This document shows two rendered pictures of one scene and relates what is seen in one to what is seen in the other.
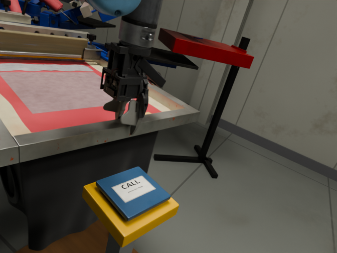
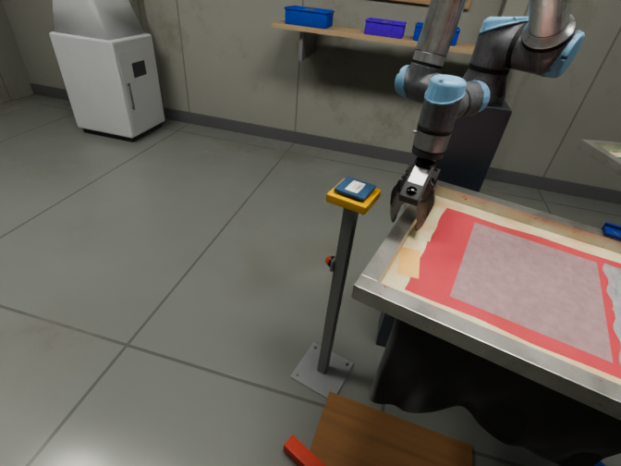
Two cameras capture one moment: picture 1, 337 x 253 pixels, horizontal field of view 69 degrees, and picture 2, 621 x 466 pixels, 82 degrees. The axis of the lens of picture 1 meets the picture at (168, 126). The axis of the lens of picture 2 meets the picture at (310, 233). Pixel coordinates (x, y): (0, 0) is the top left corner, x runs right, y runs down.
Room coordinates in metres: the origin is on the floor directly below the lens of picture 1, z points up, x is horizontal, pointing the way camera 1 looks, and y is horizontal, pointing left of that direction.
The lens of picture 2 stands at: (1.27, -0.30, 1.49)
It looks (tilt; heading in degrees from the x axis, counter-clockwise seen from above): 36 degrees down; 168
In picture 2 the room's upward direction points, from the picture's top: 6 degrees clockwise
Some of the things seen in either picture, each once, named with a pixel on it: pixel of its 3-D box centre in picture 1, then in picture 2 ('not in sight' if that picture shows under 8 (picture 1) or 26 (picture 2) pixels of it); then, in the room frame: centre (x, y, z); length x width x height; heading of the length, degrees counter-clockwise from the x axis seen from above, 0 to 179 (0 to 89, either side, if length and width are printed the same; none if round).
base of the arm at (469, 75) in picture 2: not in sight; (483, 82); (0.19, 0.44, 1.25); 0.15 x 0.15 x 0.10
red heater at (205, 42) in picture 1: (203, 47); not in sight; (1.97, -0.09, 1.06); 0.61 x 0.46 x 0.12; 112
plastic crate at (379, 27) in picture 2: not in sight; (384, 28); (-1.69, 0.76, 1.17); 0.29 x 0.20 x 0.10; 66
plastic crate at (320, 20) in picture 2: not in sight; (310, 17); (-1.94, 0.22, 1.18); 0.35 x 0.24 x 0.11; 66
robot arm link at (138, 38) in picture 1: (138, 35); (430, 140); (0.54, 0.12, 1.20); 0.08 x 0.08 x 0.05
